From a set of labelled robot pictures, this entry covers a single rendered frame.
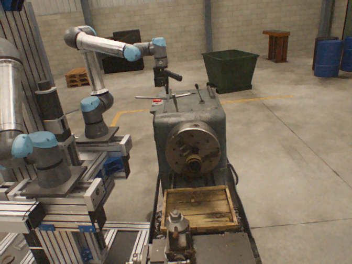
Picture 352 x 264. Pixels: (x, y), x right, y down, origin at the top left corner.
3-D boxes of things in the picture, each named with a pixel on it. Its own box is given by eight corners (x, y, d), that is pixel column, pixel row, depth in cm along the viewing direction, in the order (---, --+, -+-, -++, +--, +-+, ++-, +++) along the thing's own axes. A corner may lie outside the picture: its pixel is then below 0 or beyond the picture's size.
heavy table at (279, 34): (261, 56, 1020) (262, 30, 978) (272, 55, 1019) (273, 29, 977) (276, 63, 874) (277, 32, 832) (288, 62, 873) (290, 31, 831)
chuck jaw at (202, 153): (197, 146, 145) (218, 143, 144) (198, 154, 147) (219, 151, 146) (198, 156, 135) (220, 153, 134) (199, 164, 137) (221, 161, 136)
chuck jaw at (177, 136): (186, 150, 146) (173, 135, 142) (193, 145, 144) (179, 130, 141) (186, 160, 136) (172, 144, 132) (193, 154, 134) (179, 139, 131)
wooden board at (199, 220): (165, 194, 146) (164, 189, 145) (227, 190, 144) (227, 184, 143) (161, 235, 119) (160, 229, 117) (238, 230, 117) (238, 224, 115)
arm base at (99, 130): (80, 139, 157) (77, 124, 152) (91, 129, 170) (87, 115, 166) (103, 138, 154) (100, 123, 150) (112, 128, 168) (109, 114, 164)
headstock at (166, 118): (162, 134, 222) (156, 91, 205) (216, 130, 219) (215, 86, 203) (155, 173, 168) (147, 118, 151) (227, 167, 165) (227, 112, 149)
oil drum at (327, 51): (309, 74, 701) (313, 41, 664) (330, 72, 700) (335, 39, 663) (320, 78, 647) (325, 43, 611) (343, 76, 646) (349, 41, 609)
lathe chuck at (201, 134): (164, 166, 158) (168, 119, 144) (214, 170, 158) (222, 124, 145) (163, 174, 149) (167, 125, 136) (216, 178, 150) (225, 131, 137)
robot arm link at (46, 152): (60, 164, 109) (51, 136, 104) (28, 171, 107) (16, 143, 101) (64, 152, 120) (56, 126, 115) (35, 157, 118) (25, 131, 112)
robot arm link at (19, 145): (29, 44, 101) (37, 160, 87) (0, 48, 99) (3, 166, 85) (15, 24, 90) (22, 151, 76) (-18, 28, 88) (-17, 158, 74)
